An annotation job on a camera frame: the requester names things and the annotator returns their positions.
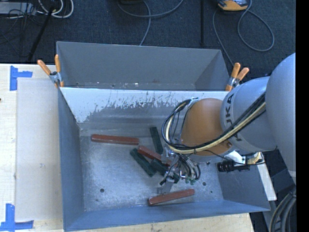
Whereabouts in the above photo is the red-brown flat block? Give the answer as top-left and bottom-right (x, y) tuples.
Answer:
(137, 145), (172, 167)
(91, 133), (140, 146)
(147, 188), (196, 206)

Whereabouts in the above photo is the black cylinder on white bracket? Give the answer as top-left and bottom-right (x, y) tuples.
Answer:
(216, 151), (263, 174)

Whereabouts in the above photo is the dark green flat block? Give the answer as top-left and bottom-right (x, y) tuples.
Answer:
(150, 159), (170, 176)
(129, 148), (157, 178)
(149, 126), (164, 155)

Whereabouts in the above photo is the grey metal bin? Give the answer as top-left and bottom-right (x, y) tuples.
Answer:
(56, 41), (271, 232)

